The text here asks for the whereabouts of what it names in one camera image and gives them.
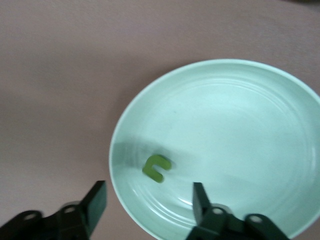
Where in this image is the brown table cover mat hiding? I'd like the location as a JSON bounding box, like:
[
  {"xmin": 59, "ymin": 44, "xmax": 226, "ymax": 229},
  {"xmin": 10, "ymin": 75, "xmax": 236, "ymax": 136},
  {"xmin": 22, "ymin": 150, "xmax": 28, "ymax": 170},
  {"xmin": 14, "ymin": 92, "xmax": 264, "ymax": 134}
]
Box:
[{"xmin": 0, "ymin": 0, "xmax": 320, "ymax": 240}]

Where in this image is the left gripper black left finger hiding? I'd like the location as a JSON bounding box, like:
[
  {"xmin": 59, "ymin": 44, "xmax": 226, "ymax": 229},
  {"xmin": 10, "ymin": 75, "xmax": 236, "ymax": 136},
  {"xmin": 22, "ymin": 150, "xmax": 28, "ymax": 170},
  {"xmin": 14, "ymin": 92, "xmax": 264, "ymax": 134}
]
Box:
[{"xmin": 0, "ymin": 180, "xmax": 108, "ymax": 240}]

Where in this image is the green plate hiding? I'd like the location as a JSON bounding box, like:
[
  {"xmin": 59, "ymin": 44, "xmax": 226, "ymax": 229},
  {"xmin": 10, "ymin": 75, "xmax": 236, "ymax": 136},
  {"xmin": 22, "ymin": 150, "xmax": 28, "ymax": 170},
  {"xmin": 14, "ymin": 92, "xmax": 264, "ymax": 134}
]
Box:
[{"xmin": 108, "ymin": 58, "xmax": 320, "ymax": 240}]

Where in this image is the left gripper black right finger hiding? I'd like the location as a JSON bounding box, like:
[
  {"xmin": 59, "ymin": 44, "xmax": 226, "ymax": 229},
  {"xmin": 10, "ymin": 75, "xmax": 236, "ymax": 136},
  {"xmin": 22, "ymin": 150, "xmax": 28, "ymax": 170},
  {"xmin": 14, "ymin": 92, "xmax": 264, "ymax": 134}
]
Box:
[{"xmin": 184, "ymin": 181, "xmax": 291, "ymax": 240}]

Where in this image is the green foam letter U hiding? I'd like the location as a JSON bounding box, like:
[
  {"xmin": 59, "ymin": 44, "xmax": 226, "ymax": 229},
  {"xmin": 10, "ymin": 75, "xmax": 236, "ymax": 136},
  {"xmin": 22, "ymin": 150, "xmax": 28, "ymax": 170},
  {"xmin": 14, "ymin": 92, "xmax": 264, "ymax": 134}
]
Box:
[{"xmin": 141, "ymin": 154, "xmax": 172, "ymax": 183}]

